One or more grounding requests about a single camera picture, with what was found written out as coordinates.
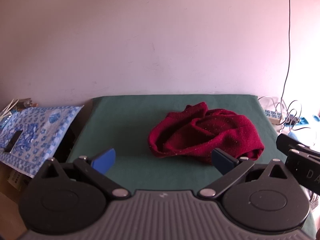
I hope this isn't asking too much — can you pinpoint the blue floral patterned cloth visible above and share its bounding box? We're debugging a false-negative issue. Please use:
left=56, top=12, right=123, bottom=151
left=0, top=105, right=85, bottom=178

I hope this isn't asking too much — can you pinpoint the green table cover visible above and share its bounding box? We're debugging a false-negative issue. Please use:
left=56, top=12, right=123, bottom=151
left=65, top=94, right=315, bottom=238

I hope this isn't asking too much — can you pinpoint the white power strip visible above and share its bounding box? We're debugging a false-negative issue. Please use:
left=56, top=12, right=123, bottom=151
left=264, top=109, right=283, bottom=125

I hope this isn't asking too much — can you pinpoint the dark grey patterned cloth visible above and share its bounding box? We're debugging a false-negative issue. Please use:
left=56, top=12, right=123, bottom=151
left=306, top=189, right=320, bottom=205

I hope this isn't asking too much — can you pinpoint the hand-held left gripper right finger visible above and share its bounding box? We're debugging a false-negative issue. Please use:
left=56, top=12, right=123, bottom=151
left=197, top=148, right=290, bottom=201

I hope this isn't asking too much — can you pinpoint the cardboard box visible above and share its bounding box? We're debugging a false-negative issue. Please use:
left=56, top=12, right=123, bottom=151
left=7, top=170, right=33, bottom=193

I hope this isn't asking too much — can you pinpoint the tangle of cables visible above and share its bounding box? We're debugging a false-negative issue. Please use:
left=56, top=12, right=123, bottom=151
left=259, top=96, right=315, bottom=134

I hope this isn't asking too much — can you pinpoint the bundle of thin white sticks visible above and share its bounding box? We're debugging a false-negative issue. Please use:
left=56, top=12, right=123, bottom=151
left=0, top=99, right=20, bottom=120

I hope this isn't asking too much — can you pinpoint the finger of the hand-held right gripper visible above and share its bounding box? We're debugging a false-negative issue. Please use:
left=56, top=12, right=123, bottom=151
left=276, top=133, right=320, bottom=157
left=287, top=149, right=320, bottom=163

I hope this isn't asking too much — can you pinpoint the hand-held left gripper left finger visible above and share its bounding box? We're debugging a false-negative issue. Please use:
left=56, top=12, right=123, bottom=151
left=34, top=148, right=131, bottom=201

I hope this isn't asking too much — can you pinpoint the red knit sweater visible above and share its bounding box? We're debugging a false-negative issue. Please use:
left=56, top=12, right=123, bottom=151
left=148, top=102, right=265, bottom=166

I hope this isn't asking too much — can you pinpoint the small black rectangular object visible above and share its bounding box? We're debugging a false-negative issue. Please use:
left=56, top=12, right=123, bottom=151
left=4, top=131, right=22, bottom=153

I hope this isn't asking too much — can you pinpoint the black wall cable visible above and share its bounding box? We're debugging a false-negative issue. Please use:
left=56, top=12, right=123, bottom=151
left=281, top=0, right=292, bottom=103

